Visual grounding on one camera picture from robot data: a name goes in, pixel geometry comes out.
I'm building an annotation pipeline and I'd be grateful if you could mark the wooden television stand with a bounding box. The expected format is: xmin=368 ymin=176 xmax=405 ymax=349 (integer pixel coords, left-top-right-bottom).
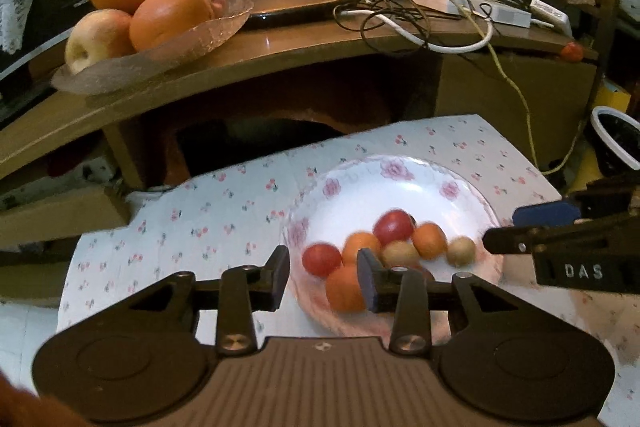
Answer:
xmin=0 ymin=14 xmax=601 ymax=308

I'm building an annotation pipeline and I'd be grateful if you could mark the small orange tangerine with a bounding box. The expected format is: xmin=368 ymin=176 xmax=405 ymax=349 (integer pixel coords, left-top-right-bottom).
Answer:
xmin=325 ymin=264 xmax=368 ymax=314
xmin=342 ymin=231 xmax=383 ymax=268
xmin=412 ymin=223 xmax=448 ymax=260

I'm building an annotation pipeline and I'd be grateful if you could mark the white rectangular device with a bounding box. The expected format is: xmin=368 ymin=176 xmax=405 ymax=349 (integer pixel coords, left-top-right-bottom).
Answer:
xmin=470 ymin=0 xmax=533 ymax=28

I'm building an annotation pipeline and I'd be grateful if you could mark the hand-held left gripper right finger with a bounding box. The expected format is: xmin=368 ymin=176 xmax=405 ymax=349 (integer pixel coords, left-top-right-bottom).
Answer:
xmin=356 ymin=248 xmax=519 ymax=355

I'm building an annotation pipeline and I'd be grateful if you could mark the black basket with white rim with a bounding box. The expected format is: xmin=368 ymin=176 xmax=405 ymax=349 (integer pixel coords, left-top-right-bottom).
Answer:
xmin=590 ymin=106 xmax=640 ymax=178

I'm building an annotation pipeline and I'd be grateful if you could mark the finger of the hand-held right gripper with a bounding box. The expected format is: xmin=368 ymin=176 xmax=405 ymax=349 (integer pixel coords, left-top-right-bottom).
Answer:
xmin=512 ymin=171 xmax=640 ymax=228
xmin=482 ymin=213 xmax=640 ymax=256

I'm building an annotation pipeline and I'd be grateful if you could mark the white cable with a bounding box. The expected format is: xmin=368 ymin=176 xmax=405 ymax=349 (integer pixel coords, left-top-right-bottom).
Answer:
xmin=334 ymin=7 xmax=496 ymax=54

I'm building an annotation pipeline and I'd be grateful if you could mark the brown kiwi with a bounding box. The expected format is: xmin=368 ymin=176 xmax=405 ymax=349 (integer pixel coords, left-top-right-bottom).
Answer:
xmin=446 ymin=237 xmax=476 ymax=268
xmin=382 ymin=241 xmax=420 ymax=268

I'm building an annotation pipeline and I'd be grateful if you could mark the small red tomato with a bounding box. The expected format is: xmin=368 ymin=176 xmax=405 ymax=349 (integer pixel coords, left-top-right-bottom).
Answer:
xmin=373 ymin=209 xmax=417 ymax=247
xmin=302 ymin=243 xmax=344 ymax=279

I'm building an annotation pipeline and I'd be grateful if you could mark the white floral plate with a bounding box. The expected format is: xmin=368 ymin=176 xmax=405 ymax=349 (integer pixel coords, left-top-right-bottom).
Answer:
xmin=282 ymin=154 xmax=505 ymax=338

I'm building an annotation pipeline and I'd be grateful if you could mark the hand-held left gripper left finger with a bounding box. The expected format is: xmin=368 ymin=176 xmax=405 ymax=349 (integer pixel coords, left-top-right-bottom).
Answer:
xmin=127 ymin=245 xmax=291 ymax=355

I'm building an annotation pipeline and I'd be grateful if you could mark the yellow-red apple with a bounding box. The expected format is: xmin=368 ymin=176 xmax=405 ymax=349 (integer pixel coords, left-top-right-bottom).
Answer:
xmin=65 ymin=9 xmax=136 ymax=75

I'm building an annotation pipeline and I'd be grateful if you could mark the cherry print tablecloth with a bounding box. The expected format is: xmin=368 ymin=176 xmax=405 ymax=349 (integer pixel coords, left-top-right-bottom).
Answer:
xmin=57 ymin=114 xmax=640 ymax=427

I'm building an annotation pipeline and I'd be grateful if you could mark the glass fruit dish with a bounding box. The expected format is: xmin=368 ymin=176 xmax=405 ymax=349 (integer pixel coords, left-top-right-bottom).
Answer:
xmin=50 ymin=0 xmax=255 ymax=96

